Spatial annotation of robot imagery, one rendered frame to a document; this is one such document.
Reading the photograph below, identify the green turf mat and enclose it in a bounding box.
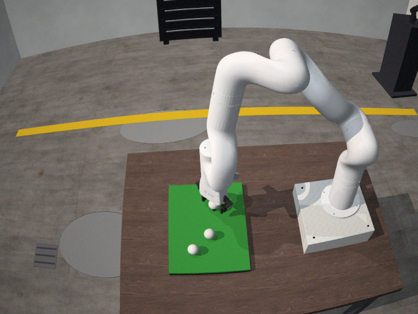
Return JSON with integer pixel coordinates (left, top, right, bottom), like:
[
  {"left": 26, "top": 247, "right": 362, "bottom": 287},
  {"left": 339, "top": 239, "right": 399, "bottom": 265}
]
[{"left": 168, "top": 182, "right": 250, "bottom": 275}]

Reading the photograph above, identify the white ball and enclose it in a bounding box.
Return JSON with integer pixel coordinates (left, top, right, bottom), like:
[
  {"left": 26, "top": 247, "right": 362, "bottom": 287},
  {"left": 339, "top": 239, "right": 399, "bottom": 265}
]
[
  {"left": 187, "top": 244, "right": 199, "bottom": 255},
  {"left": 208, "top": 201, "right": 219, "bottom": 210},
  {"left": 204, "top": 228, "right": 215, "bottom": 239}
]

